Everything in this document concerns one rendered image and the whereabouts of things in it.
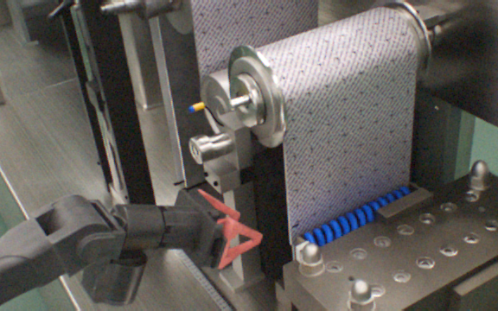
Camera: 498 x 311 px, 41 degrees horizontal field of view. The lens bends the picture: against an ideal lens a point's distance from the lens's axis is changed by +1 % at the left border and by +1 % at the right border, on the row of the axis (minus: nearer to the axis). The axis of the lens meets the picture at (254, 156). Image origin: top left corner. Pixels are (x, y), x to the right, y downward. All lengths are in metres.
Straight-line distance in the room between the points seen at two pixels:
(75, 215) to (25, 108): 1.04
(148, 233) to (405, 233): 0.41
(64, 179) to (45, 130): 0.23
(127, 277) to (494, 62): 0.59
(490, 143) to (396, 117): 2.17
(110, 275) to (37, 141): 0.83
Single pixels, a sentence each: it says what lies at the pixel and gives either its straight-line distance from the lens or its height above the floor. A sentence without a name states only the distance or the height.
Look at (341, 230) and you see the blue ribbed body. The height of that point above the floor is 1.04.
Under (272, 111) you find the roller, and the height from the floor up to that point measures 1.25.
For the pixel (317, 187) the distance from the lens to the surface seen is 0.97.
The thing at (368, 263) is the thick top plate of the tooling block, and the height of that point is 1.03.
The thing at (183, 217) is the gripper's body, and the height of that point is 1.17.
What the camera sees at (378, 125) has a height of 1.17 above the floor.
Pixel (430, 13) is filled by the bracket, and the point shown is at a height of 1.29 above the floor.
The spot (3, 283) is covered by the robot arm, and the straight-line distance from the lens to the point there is 0.78.
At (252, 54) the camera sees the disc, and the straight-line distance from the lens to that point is 0.88.
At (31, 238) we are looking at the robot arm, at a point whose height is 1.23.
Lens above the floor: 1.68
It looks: 34 degrees down
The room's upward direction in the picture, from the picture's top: 5 degrees counter-clockwise
